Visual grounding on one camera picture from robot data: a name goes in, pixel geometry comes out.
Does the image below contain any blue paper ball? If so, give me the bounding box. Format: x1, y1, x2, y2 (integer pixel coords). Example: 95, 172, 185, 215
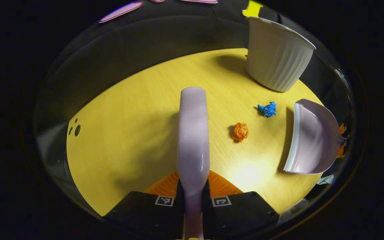
257, 101, 277, 118

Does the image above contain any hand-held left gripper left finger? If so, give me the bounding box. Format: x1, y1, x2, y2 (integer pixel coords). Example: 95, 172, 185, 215
103, 170, 186, 239

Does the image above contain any lilac dustpan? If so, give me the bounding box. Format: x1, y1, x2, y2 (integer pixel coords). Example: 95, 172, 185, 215
283, 98, 347, 175

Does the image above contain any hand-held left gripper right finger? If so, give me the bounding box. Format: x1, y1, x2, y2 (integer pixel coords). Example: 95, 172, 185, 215
201, 169, 280, 240

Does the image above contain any orange paper ball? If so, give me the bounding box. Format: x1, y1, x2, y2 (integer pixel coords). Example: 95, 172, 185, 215
230, 122, 249, 143

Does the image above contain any white ribbed garbage bin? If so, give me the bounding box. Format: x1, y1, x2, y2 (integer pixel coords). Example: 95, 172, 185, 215
245, 17, 316, 93

